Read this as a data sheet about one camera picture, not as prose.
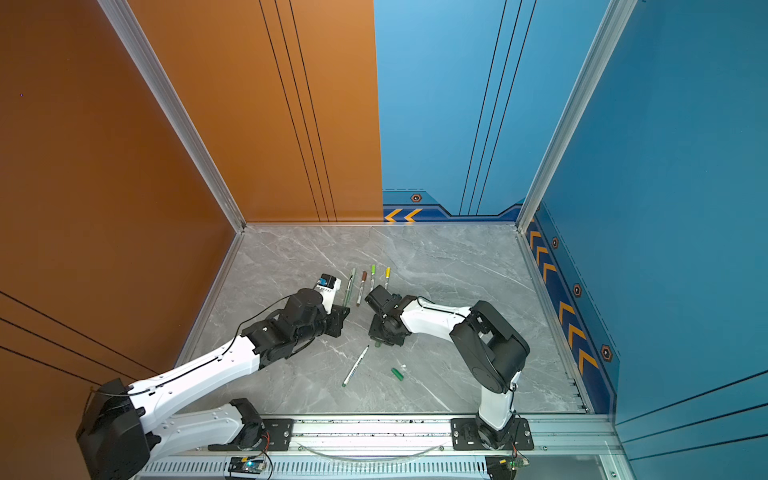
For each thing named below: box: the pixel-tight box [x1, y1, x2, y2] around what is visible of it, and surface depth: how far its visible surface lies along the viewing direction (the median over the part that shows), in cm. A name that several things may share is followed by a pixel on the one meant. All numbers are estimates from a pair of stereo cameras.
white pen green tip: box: [342, 344, 370, 387], surface depth 85 cm
